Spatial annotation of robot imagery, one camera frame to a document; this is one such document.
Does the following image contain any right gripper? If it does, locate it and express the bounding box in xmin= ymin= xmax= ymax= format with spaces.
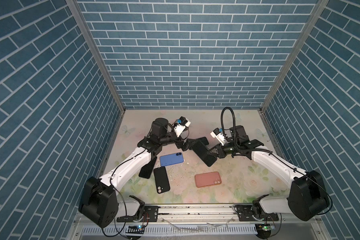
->
xmin=206 ymin=141 xmax=240 ymax=158

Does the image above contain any black phone case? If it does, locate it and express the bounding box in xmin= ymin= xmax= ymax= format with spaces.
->
xmin=154 ymin=167 xmax=171 ymax=194
xmin=192 ymin=141 xmax=217 ymax=167

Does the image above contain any black phone purple edge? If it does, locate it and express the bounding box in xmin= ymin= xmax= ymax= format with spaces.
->
xmin=195 ymin=137 xmax=209 ymax=146

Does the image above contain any blue phone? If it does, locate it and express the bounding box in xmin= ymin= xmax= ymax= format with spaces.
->
xmin=160 ymin=152 xmax=184 ymax=167

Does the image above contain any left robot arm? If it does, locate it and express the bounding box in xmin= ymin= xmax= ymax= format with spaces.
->
xmin=79 ymin=117 xmax=191 ymax=229

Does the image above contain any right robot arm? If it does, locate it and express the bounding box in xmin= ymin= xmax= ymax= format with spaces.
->
xmin=211 ymin=140 xmax=333 ymax=222

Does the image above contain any pink phone case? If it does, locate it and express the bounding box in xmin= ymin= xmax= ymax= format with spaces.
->
xmin=195 ymin=172 xmax=222 ymax=188

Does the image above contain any black phone far left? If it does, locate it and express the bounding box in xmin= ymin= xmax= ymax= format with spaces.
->
xmin=139 ymin=157 xmax=157 ymax=179

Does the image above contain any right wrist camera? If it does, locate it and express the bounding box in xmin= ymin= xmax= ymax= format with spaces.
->
xmin=211 ymin=128 xmax=228 ymax=146

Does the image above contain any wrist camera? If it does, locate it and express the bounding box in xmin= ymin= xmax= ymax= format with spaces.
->
xmin=211 ymin=128 xmax=228 ymax=146
xmin=174 ymin=117 xmax=191 ymax=138

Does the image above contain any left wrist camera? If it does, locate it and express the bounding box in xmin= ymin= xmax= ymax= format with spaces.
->
xmin=174 ymin=117 xmax=191 ymax=138

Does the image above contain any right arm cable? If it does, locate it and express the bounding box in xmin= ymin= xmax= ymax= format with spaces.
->
xmin=220 ymin=106 xmax=334 ymax=215

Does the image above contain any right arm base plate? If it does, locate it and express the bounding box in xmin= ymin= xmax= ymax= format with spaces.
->
xmin=233 ymin=205 xmax=280 ymax=222

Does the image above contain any aluminium front rail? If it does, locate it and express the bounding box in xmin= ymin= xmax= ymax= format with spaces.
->
xmin=74 ymin=202 xmax=322 ymax=226

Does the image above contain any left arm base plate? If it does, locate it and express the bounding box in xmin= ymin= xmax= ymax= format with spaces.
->
xmin=117 ymin=206 xmax=159 ymax=223

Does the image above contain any white slotted cable duct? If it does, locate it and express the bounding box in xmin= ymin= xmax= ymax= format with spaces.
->
xmin=80 ymin=224 xmax=258 ymax=237

